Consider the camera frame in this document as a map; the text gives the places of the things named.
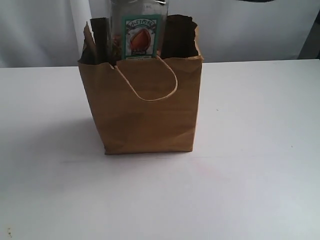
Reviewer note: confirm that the clear jar with gold lid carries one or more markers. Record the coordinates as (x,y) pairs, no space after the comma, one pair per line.
(137,28)

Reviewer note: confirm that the brown paper bag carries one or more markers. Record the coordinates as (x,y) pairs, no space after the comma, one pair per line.
(148,105)

